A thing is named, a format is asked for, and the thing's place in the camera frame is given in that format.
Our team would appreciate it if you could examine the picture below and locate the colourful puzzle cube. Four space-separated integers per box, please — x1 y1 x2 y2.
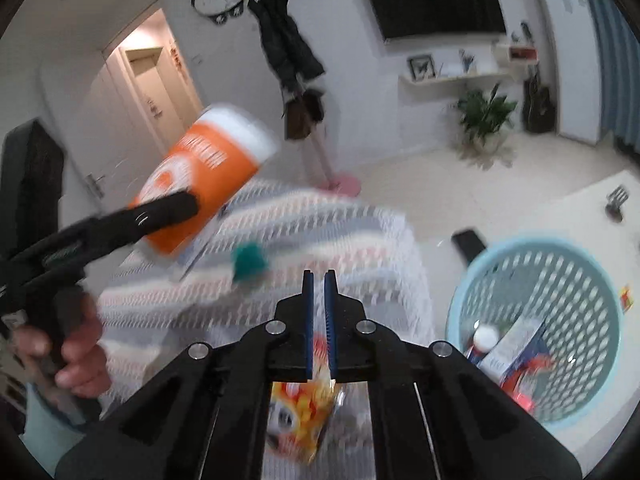
620 286 634 312

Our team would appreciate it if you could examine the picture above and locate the brown hanging bag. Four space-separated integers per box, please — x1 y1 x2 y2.
283 88 326 141

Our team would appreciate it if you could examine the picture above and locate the dark acoustic guitar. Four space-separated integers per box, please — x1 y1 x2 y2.
522 64 556 134

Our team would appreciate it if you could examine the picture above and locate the small dark phone stand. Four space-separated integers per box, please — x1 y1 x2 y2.
605 185 629 223

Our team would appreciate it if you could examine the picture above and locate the black hanging coat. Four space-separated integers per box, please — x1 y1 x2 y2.
247 0 326 93

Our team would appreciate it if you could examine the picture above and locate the teal crumpled wrapper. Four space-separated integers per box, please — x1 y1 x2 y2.
232 242 269 283

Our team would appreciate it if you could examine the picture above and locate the white wall shelf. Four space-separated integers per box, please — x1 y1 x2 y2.
398 70 514 87

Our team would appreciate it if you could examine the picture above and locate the white curved cube shelf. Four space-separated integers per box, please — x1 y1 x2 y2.
492 44 538 68

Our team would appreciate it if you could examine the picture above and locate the orange panda snack bag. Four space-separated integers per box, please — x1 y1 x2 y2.
266 335 342 464

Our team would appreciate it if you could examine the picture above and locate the striped woven sofa cover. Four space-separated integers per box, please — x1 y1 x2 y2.
94 179 436 480

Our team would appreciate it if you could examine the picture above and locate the orange paper cup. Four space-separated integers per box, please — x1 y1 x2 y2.
132 104 281 258

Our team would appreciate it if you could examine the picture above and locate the white refrigerator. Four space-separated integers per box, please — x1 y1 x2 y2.
541 0 601 145

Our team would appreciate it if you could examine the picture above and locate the red orange snack wrapper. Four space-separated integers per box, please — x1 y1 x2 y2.
500 339 554 414

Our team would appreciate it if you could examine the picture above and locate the pink coat stand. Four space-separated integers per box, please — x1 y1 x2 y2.
295 80 361 198

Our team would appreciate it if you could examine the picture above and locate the person's left hand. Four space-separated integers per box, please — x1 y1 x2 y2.
11 292 112 399

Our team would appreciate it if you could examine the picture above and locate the white room door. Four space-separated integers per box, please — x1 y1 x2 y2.
39 52 160 210

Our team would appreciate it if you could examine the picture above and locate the green potted plant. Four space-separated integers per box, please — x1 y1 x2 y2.
456 82 518 155

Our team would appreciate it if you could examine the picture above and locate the light blue plastic basket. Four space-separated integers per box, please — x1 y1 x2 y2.
446 236 623 430

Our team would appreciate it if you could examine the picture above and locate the butterfly picture frame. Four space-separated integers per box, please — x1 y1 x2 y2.
408 54 437 82

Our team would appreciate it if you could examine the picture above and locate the blue striped curtain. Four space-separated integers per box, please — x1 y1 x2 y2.
588 0 639 164

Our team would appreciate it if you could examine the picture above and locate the pink label plastic bottle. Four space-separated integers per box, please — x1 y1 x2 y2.
465 316 546 385

